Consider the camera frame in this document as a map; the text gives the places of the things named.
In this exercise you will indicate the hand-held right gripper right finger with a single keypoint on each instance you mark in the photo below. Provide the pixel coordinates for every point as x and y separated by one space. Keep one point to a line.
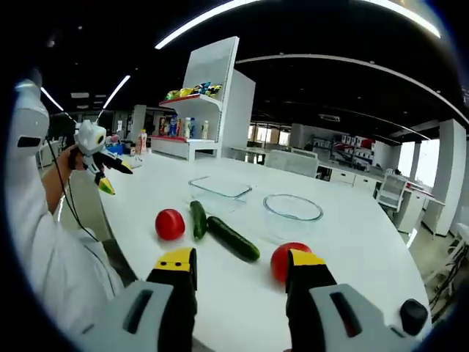
308 289

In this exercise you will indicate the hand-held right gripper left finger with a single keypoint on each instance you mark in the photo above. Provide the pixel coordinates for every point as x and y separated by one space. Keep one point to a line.
176 289

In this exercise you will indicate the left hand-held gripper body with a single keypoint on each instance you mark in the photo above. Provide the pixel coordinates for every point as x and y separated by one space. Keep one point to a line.
88 137

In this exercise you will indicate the red tomato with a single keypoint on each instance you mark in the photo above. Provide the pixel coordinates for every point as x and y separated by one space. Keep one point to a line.
280 262
169 224

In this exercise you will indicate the dark green cucumber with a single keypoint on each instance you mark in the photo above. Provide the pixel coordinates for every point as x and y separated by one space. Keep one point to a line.
232 238
199 220

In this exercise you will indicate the round glass bowl storage container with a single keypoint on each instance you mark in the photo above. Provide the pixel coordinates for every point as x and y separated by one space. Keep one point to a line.
293 216

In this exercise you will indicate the rectangular glass storage container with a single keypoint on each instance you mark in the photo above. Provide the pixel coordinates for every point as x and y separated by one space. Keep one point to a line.
223 190

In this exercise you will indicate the person's left hand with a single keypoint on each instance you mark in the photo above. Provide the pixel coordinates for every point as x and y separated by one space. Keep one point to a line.
71 158

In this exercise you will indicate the blue box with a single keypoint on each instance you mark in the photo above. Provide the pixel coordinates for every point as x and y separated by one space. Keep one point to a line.
115 148

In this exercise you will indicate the pink and white bottle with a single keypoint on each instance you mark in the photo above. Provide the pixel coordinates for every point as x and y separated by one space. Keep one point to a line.
143 142

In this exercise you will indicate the ceiling light strip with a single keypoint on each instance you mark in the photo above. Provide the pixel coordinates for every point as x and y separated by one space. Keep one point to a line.
117 91
51 99
198 25
410 14

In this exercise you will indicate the white table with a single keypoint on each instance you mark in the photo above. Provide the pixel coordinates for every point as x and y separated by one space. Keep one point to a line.
348 249

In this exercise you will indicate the white worn device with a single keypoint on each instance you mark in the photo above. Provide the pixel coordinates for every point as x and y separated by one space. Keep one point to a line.
31 117

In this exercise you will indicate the red drink carton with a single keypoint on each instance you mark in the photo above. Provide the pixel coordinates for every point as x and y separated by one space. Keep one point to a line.
162 126

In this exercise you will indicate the blue drink bottle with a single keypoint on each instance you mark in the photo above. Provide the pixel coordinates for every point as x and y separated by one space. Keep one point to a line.
173 125

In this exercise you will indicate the white bottle with blue label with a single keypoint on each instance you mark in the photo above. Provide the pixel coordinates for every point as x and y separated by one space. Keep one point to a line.
188 127

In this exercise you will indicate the person in white shirt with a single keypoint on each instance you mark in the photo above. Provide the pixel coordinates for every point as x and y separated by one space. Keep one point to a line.
55 264

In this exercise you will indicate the white drink bottle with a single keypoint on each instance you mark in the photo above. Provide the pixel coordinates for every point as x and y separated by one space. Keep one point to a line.
205 129

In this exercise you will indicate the row of snack packets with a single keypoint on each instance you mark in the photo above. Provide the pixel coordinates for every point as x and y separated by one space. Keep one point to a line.
190 91

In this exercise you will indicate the row of white cabinets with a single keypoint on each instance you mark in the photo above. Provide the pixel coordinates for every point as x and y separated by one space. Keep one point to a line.
351 177

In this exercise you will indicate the white mesh chair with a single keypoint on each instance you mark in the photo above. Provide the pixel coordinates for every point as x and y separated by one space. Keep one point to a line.
293 163

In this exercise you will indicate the white office chair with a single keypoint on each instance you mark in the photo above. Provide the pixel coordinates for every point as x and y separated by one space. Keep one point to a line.
390 190

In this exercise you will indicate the white office desk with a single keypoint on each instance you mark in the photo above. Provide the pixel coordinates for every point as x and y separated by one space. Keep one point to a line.
414 205

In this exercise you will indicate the white display shelf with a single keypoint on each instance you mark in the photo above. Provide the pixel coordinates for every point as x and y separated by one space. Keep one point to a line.
242 110

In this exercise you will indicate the red and white background shelf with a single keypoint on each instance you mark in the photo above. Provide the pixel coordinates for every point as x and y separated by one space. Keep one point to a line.
344 144

